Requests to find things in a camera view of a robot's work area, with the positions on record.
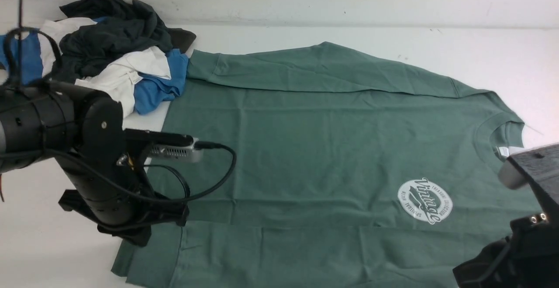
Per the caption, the dark grey garment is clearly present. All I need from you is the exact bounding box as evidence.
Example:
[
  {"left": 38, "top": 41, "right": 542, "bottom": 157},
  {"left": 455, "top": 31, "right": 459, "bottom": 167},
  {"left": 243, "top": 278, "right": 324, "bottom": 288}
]
[{"left": 52, "top": 0, "right": 197, "bottom": 83}]

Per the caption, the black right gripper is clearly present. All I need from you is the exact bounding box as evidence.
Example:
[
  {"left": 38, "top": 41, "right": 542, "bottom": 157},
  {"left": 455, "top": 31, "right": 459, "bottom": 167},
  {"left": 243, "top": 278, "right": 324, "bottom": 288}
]
[{"left": 453, "top": 213, "right": 559, "bottom": 288}]

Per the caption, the blue garment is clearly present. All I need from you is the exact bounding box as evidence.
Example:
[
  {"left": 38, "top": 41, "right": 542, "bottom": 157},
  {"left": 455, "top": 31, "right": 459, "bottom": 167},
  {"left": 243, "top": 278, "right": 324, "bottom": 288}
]
[{"left": 1, "top": 16, "right": 188, "bottom": 116}]

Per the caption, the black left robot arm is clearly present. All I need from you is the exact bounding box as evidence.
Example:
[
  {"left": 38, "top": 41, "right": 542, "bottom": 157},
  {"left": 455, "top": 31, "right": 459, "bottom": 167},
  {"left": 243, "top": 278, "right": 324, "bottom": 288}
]
[{"left": 0, "top": 82, "right": 194, "bottom": 247}]

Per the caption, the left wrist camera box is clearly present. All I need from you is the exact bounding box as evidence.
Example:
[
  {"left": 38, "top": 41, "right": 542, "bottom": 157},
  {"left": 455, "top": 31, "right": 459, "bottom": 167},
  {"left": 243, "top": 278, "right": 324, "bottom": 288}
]
[{"left": 124, "top": 129, "right": 203, "bottom": 164}]

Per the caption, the green long-sleeve top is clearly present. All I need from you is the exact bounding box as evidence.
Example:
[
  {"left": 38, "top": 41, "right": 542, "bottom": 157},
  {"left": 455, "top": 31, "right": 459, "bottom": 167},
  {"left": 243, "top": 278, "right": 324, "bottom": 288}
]
[{"left": 112, "top": 43, "right": 540, "bottom": 288}]

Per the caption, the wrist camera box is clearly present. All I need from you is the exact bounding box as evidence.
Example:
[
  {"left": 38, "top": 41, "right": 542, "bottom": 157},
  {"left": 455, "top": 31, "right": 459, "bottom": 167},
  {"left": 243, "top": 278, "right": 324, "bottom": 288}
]
[
  {"left": 124, "top": 129, "right": 203, "bottom": 164},
  {"left": 498, "top": 143, "right": 559, "bottom": 226}
]

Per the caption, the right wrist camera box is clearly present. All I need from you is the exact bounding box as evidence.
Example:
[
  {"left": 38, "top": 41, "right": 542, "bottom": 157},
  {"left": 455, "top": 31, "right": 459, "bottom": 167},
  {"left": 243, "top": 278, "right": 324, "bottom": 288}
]
[{"left": 498, "top": 143, "right": 559, "bottom": 226}]

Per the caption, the white garment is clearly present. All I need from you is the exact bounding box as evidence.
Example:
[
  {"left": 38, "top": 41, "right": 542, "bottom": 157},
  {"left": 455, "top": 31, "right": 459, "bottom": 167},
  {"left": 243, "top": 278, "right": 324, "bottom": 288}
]
[{"left": 38, "top": 17, "right": 188, "bottom": 117}]

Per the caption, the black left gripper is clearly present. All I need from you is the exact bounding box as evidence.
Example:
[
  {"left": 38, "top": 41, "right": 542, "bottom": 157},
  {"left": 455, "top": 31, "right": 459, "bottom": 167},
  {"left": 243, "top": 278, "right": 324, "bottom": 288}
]
[{"left": 58, "top": 122, "right": 190, "bottom": 247}]

